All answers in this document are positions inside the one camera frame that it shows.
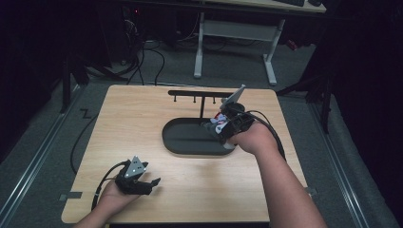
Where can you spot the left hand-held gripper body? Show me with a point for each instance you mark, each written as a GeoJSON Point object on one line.
{"type": "Point", "coordinates": [131, 180]}

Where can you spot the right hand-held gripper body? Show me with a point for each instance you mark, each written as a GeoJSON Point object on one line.
{"type": "Point", "coordinates": [239, 120]}

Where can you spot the black hook stand with tray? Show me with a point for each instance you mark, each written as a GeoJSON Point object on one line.
{"type": "Point", "coordinates": [187, 136]}

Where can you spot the person's right hand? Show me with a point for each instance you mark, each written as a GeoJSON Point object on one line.
{"type": "Point", "coordinates": [253, 139]}

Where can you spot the person's left hand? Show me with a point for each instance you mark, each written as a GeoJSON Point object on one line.
{"type": "Point", "coordinates": [111, 198]}

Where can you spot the black metal stand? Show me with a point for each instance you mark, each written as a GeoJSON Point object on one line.
{"type": "Point", "coordinates": [324, 101]}
{"type": "Point", "coordinates": [66, 79]}

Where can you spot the white-legged wooden desk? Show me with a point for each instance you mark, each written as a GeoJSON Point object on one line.
{"type": "Point", "coordinates": [237, 30]}

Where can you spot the small red object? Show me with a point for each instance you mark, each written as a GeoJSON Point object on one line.
{"type": "Point", "coordinates": [291, 45]}

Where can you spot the black computer tower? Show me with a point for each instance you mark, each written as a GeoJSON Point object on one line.
{"type": "Point", "coordinates": [133, 31]}

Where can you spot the black keyboard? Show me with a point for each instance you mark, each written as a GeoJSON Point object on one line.
{"type": "Point", "coordinates": [290, 2]}

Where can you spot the black computer mouse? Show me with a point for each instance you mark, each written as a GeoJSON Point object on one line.
{"type": "Point", "coordinates": [315, 2]}

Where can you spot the metal floor rail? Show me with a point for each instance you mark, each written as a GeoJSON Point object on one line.
{"type": "Point", "coordinates": [34, 158]}
{"type": "Point", "coordinates": [342, 171]}

